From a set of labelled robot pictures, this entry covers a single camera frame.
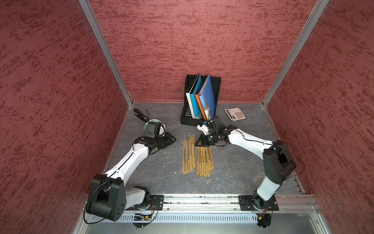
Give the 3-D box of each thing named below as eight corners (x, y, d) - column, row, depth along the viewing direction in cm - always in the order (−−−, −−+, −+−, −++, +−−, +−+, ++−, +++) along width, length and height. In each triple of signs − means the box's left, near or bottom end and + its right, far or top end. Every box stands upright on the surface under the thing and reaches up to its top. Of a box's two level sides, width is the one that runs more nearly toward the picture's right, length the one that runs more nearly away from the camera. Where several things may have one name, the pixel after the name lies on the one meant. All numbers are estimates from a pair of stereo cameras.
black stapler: (133, 113, 116) (131, 110, 113) (136, 110, 118) (135, 107, 115) (144, 123, 110) (143, 120, 107) (148, 120, 111) (147, 117, 108)
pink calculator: (231, 121, 111) (232, 119, 109) (225, 110, 118) (225, 108, 116) (244, 118, 113) (245, 116, 111) (237, 107, 120) (238, 105, 118)
